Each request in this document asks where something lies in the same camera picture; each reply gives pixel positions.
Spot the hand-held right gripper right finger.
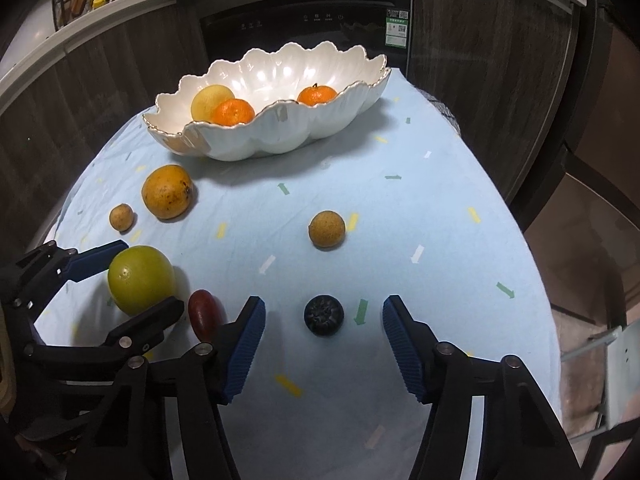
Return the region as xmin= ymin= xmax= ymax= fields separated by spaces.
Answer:
xmin=382 ymin=295 xmax=576 ymax=480

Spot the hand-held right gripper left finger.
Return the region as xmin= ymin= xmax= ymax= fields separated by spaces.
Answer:
xmin=80 ymin=296 xmax=267 ymax=480

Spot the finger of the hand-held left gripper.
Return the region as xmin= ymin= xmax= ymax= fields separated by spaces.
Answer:
xmin=12 ymin=239 xmax=130 ymax=317
xmin=22 ymin=296 xmax=186 ymax=383

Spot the green apple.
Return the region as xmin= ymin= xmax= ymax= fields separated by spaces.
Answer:
xmin=107 ymin=245 xmax=177 ymax=317

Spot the brown longan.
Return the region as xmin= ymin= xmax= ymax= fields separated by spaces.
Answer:
xmin=109 ymin=203 xmax=135 ymax=232
xmin=308 ymin=211 xmax=346 ymax=249

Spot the dark blueberry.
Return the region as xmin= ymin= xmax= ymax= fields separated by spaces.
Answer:
xmin=304 ymin=295 xmax=344 ymax=335

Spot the yellow mango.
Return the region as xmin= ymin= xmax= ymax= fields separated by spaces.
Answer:
xmin=141 ymin=165 xmax=195 ymax=221

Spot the yellow lemon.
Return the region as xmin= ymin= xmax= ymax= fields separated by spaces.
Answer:
xmin=191 ymin=85 xmax=236 ymax=122

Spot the orange tangerine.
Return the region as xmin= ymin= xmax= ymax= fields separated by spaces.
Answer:
xmin=210 ymin=99 xmax=256 ymax=127
xmin=297 ymin=83 xmax=339 ymax=107

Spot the white scalloped ceramic bowl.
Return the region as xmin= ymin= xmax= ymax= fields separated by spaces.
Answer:
xmin=142 ymin=41 xmax=392 ymax=162

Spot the light blue patterned tablecloth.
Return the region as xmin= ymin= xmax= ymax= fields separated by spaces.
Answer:
xmin=30 ymin=67 xmax=563 ymax=480

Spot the dark wood cabinet door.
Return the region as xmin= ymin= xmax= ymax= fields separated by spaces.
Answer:
xmin=410 ymin=0 xmax=583 ymax=211
xmin=65 ymin=0 xmax=211 ymax=196

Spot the white chair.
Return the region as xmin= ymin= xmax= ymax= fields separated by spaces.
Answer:
xmin=560 ymin=325 xmax=631 ymax=443

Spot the white kitchen countertop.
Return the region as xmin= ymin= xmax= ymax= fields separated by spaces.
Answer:
xmin=0 ymin=0 xmax=588 ymax=106

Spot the grey striped cloth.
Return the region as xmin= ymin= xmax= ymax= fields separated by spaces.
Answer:
xmin=415 ymin=87 xmax=462 ymax=136

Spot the black built-in dishwasher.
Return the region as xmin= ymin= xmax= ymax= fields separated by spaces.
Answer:
xmin=192 ymin=0 xmax=416 ymax=81

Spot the dark tall cabinet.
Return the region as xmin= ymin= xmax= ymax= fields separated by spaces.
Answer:
xmin=520 ymin=0 xmax=640 ymax=241

